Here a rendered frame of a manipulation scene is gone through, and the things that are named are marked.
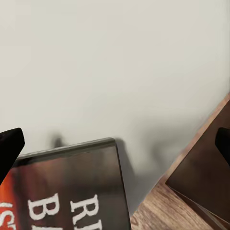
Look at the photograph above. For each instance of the nightstand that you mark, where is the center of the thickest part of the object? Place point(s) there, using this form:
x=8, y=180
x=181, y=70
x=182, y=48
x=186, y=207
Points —
x=202, y=180

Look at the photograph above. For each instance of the bed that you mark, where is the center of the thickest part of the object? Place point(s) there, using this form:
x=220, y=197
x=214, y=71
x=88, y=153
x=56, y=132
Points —
x=148, y=73

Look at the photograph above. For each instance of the hardback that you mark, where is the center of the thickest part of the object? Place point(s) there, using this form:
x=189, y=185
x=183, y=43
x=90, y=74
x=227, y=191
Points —
x=74, y=187

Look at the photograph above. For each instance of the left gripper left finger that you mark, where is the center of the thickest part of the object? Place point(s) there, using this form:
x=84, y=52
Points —
x=11, y=144

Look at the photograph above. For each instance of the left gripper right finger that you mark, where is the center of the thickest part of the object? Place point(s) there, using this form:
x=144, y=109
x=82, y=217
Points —
x=222, y=142

